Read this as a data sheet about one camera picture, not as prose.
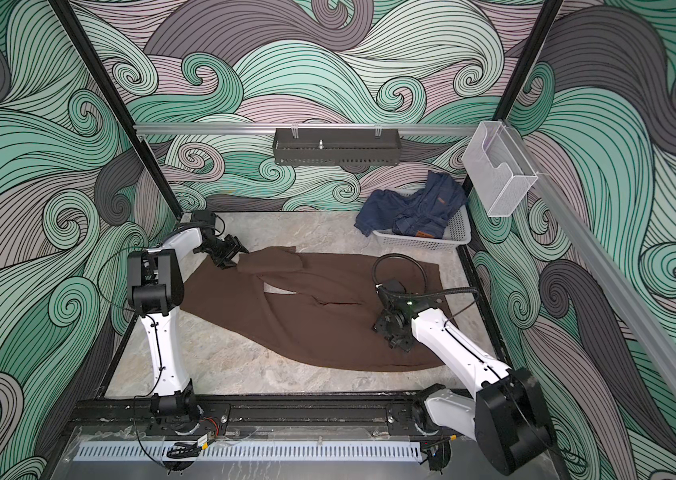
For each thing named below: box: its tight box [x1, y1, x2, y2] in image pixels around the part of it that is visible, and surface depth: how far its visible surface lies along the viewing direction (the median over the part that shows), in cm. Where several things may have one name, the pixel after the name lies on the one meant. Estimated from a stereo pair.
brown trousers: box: [180, 247, 447, 372], surface depth 91 cm
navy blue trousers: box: [354, 170, 467, 239], surface depth 113 cm
